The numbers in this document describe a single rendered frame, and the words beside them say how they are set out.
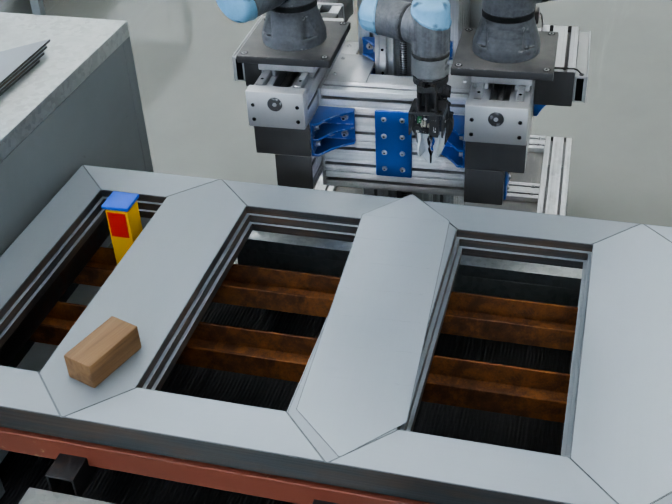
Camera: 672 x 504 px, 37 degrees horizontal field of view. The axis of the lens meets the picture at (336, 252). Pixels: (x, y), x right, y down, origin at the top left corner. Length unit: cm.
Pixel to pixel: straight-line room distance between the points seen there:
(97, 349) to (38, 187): 62
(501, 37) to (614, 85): 232
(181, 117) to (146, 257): 240
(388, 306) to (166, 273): 44
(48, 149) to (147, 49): 280
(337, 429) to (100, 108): 117
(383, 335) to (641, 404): 44
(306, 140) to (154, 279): 60
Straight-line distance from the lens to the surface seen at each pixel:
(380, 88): 239
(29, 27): 264
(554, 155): 355
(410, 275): 190
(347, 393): 166
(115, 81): 255
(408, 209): 208
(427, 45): 198
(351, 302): 184
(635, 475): 158
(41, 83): 234
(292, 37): 236
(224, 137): 418
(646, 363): 176
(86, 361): 172
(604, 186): 384
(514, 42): 228
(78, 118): 240
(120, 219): 216
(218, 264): 199
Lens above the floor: 202
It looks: 36 degrees down
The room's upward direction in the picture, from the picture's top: 3 degrees counter-clockwise
